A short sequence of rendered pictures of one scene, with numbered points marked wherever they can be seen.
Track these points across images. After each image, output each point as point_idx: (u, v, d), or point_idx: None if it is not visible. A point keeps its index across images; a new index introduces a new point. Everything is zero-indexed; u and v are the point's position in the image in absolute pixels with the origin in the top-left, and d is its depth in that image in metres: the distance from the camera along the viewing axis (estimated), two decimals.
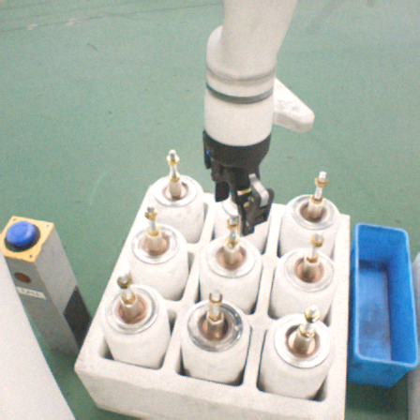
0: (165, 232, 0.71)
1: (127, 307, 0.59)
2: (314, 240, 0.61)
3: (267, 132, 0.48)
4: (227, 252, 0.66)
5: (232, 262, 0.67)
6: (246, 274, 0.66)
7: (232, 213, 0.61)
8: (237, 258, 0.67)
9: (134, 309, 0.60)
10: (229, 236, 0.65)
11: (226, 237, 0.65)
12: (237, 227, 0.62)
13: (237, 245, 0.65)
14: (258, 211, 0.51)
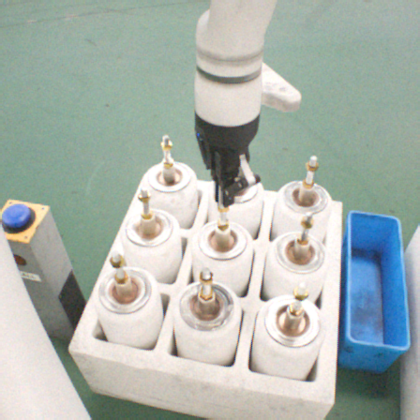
0: (158, 216, 0.72)
1: (120, 287, 0.60)
2: (304, 221, 0.62)
3: (256, 112, 0.49)
4: (218, 234, 0.67)
5: (223, 245, 0.68)
6: (236, 256, 0.67)
7: None
8: (229, 241, 0.68)
9: (127, 290, 0.61)
10: (221, 224, 0.66)
11: (222, 228, 0.66)
12: None
13: None
14: (241, 190, 0.54)
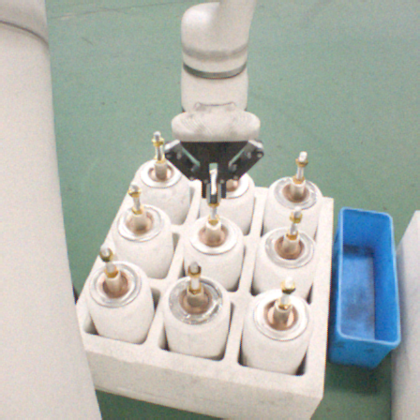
0: (149, 211, 0.73)
1: (111, 280, 0.61)
2: (292, 217, 0.62)
3: (185, 107, 0.50)
4: (209, 230, 0.67)
5: (214, 240, 0.69)
6: (227, 251, 0.67)
7: (210, 194, 0.63)
8: (219, 236, 0.69)
9: (116, 283, 0.62)
10: (212, 219, 0.66)
11: (212, 222, 0.66)
12: None
13: None
14: None
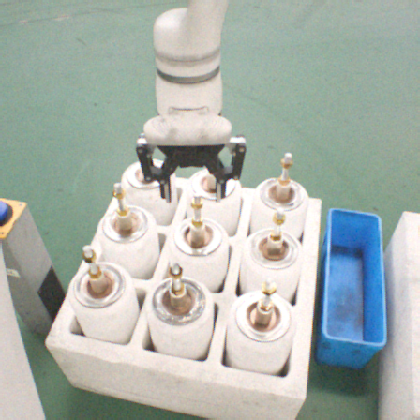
0: (135, 212, 0.73)
1: (94, 281, 0.61)
2: (276, 217, 0.63)
3: (159, 111, 0.50)
4: (193, 231, 0.67)
5: (198, 241, 0.69)
6: (211, 252, 0.68)
7: (199, 196, 0.63)
8: (204, 237, 0.69)
9: (100, 284, 0.62)
10: (201, 218, 0.67)
11: (203, 218, 0.67)
12: (190, 203, 0.64)
13: (191, 223, 0.67)
14: None
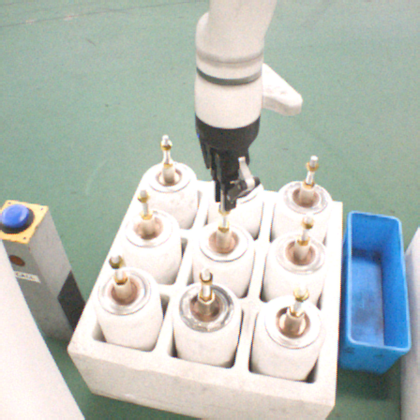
0: (157, 216, 0.72)
1: (119, 288, 0.60)
2: (305, 222, 0.61)
3: (256, 115, 0.49)
4: (219, 236, 0.66)
5: (223, 247, 0.68)
6: (235, 259, 0.66)
7: None
8: (230, 243, 0.68)
9: (126, 291, 0.61)
10: None
11: (219, 222, 0.66)
12: (228, 212, 0.63)
13: (228, 231, 0.66)
14: (241, 194, 0.54)
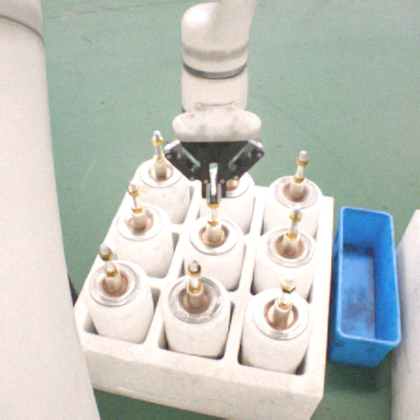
0: (149, 210, 0.73)
1: (110, 279, 0.61)
2: (292, 215, 0.62)
3: (185, 107, 0.50)
4: (209, 229, 0.67)
5: (213, 240, 0.69)
6: (225, 252, 0.67)
7: (214, 191, 0.63)
8: (219, 236, 0.69)
9: (116, 282, 0.62)
10: None
11: (209, 216, 0.67)
12: (217, 205, 0.63)
13: (217, 224, 0.66)
14: None
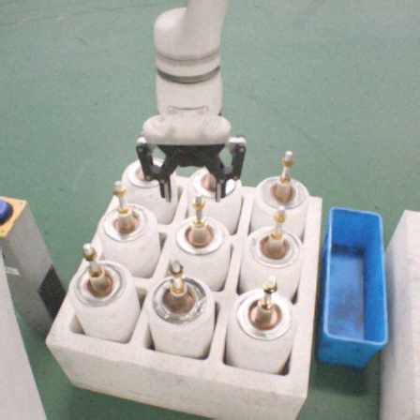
0: (136, 211, 0.73)
1: (95, 279, 0.61)
2: (277, 216, 0.62)
3: (159, 110, 0.51)
4: (194, 230, 0.67)
5: (199, 240, 0.69)
6: (210, 253, 0.67)
7: (195, 195, 0.63)
8: (205, 237, 0.69)
9: (101, 282, 0.62)
10: (196, 220, 0.66)
11: (196, 224, 0.66)
12: (202, 199, 0.65)
13: (202, 217, 0.68)
14: None
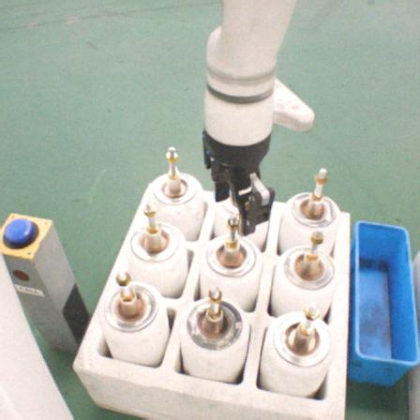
0: (164, 229, 0.71)
1: (127, 304, 0.59)
2: (314, 237, 0.60)
3: (267, 131, 0.48)
4: (227, 250, 0.65)
5: (231, 261, 0.67)
6: (244, 275, 0.65)
7: (235, 217, 0.61)
8: (237, 257, 0.67)
9: (133, 307, 0.60)
10: (235, 240, 0.65)
11: (238, 241, 0.65)
12: (227, 223, 0.62)
13: (225, 243, 0.65)
14: (259, 210, 0.51)
